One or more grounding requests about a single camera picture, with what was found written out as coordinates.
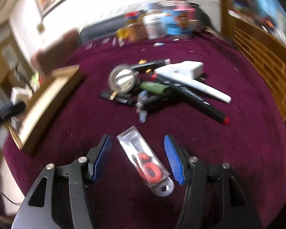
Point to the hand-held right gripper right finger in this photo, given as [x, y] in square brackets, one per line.
[174, 159]

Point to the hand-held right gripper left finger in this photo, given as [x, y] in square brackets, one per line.
[102, 158]

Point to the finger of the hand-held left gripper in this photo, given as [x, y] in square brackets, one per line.
[12, 111]

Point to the clear packet with red rings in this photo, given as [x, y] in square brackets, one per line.
[146, 165]

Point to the cardboard box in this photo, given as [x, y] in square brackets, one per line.
[45, 105]

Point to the black marker with white ends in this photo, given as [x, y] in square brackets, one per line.
[155, 100]

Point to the black marker with red ends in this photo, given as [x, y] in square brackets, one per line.
[197, 100]

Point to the round tape roll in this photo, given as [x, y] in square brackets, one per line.
[121, 80]

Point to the white charger plug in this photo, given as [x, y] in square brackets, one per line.
[190, 69]

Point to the maroon table cloth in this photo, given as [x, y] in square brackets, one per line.
[90, 124]

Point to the black bar with gold band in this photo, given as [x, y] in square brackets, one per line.
[107, 95]

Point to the green tube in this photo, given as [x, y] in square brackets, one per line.
[157, 88]

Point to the brown chair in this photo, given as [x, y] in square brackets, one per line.
[54, 50]

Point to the black pen with gold cap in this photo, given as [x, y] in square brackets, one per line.
[155, 64]

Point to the small blue white packet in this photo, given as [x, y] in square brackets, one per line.
[159, 44]

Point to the gold tape roll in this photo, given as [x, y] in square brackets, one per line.
[122, 33]

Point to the white plastic jar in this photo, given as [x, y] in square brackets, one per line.
[155, 27]

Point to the brown jar with red lid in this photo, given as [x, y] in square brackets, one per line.
[134, 28]

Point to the blue labelled plastic jar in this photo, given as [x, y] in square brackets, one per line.
[180, 23]

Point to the wooden cabinet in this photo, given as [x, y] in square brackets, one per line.
[259, 50]

